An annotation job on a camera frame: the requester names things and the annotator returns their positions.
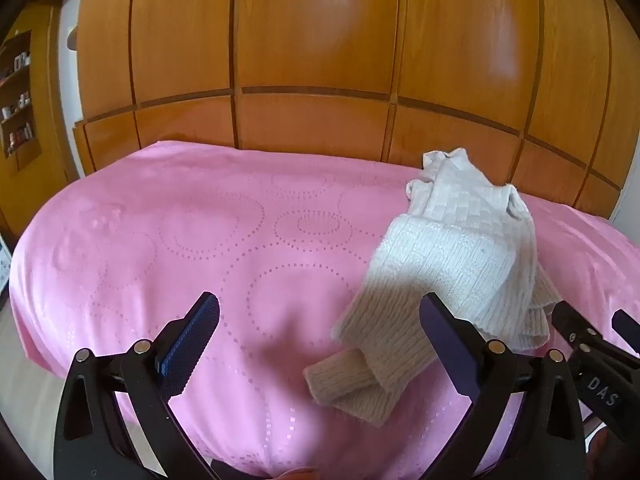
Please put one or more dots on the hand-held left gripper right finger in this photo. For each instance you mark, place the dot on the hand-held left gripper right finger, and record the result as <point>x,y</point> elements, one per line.
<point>445,332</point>

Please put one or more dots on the pink patterned bed blanket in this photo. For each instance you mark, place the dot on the pink patterned bed blanket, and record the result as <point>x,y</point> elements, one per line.
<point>175,240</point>

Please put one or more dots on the white knit sweater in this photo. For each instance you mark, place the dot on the white knit sweater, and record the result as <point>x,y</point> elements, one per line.
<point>450,265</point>

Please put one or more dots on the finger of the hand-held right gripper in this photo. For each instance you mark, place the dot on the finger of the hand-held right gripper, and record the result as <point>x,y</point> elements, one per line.
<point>627,325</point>
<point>572,325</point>

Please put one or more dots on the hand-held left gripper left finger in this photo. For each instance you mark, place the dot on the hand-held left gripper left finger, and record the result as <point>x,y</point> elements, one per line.
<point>192,332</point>

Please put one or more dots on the wooden wall shelf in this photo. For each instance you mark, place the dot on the wooden wall shelf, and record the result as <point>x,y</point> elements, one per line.
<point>20,95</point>

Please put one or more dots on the row of small bottles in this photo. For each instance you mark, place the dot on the row of small bottles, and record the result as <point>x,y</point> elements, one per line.
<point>17,105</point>

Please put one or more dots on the wooden wardrobe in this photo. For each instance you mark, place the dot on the wooden wardrobe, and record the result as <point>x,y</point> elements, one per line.
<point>320,60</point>

